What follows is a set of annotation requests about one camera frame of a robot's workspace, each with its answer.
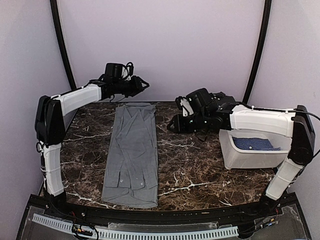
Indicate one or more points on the blue checkered shirt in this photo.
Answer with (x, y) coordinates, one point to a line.
(254, 144)

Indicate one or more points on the grey long sleeve shirt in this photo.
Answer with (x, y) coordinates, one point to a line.
(131, 173)

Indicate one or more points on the black left frame post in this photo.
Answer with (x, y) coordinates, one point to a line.
(61, 43)

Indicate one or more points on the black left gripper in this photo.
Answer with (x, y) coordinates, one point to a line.
(138, 87)

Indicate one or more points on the black frame post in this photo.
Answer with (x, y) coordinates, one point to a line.
(61, 43)
(259, 50)

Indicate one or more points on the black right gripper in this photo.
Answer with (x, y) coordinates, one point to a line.
(178, 125)

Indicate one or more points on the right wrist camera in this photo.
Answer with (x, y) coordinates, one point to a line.
(198, 101)

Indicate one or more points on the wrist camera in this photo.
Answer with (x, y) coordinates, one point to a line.
(198, 101)
(118, 72)

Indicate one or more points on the black front rail base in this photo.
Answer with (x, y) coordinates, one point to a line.
(285, 222)

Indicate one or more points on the white cable duct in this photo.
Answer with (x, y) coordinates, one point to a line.
(121, 231)

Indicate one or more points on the black right frame post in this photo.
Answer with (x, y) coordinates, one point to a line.
(259, 50)

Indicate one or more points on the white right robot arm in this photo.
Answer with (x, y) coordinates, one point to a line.
(293, 123)

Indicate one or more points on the white plastic bin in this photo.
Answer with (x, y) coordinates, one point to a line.
(235, 158)

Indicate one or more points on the black striped folded shirt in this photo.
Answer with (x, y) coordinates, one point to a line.
(225, 97)

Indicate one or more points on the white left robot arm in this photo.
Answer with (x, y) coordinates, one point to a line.
(50, 126)

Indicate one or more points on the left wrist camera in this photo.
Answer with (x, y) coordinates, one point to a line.
(118, 72)

